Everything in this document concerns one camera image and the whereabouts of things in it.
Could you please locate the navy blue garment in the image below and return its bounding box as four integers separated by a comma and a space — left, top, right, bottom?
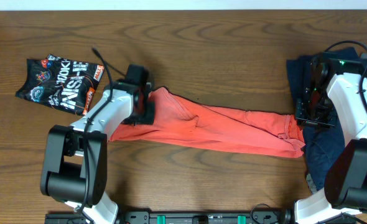
286, 46, 367, 191

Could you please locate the orange t-shirt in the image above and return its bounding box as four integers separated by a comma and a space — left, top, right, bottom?
110, 87, 305, 158

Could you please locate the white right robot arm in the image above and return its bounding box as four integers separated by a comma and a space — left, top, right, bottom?
293, 51, 367, 223

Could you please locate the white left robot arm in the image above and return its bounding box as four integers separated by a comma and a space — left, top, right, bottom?
40, 65, 155, 223

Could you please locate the black printed folded shirt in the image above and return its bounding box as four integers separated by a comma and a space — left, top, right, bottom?
16, 55, 105, 116

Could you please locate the grey cloth under garment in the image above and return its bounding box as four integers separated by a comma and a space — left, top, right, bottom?
305, 173, 318, 195

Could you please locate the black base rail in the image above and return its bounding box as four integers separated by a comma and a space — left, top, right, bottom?
44, 210, 357, 224

